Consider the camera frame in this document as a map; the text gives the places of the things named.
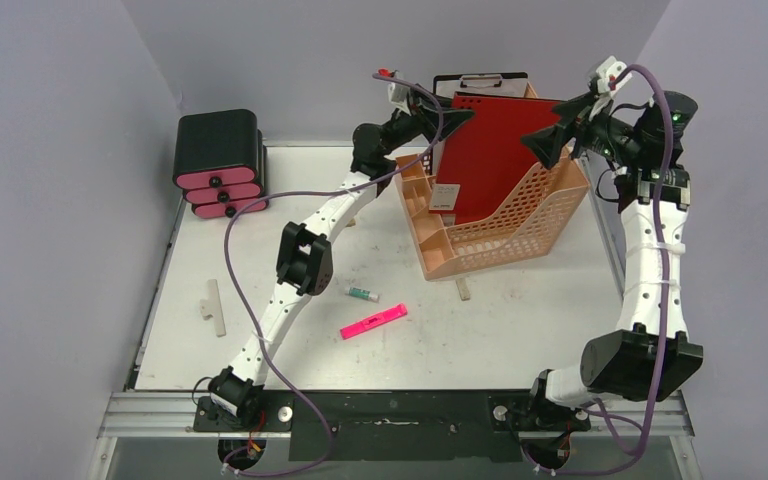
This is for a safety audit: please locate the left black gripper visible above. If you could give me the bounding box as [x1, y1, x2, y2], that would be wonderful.
[381, 86, 474, 158]

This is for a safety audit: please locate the thick red binder folder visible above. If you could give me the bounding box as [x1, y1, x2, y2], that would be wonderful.
[429, 93, 559, 225]

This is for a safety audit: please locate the black clipboard with paper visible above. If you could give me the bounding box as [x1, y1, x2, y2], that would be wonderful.
[433, 72, 529, 98]

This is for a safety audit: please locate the orange plastic file organizer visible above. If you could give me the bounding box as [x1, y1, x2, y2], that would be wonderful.
[396, 152, 589, 281]

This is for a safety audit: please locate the black pink drawer unit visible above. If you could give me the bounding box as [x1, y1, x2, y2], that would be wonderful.
[172, 109, 267, 219]

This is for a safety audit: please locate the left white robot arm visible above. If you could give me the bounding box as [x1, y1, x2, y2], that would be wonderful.
[208, 100, 475, 431]

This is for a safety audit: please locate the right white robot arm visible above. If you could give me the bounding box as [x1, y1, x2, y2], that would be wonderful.
[521, 91, 703, 429]

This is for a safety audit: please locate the small beige eraser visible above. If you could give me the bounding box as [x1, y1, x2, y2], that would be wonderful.
[455, 278, 471, 301]

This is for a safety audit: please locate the green white glue stick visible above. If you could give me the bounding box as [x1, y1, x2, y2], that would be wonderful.
[346, 287, 380, 303]

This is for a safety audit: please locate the pink highlighter marker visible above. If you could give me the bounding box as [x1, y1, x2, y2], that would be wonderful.
[339, 303, 408, 340]

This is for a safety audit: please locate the white plastic ruler piece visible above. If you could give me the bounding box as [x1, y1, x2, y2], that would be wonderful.
[199, 279, 227, 338]

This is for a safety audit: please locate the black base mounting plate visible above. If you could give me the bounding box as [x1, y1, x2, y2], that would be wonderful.
[192, 390, 591, 463]

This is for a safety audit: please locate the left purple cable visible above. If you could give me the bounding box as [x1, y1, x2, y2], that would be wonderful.
[223, 68, 446, 480]

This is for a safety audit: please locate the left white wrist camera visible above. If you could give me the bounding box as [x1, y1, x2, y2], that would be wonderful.
[387, 72, 415, 115]

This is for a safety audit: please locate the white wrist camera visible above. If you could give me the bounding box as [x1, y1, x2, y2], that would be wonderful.
[587, 55, 629, 120]
[387, 72, 415, 115]

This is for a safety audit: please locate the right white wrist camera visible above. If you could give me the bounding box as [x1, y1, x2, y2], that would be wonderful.
[587, 55, 629, 120]

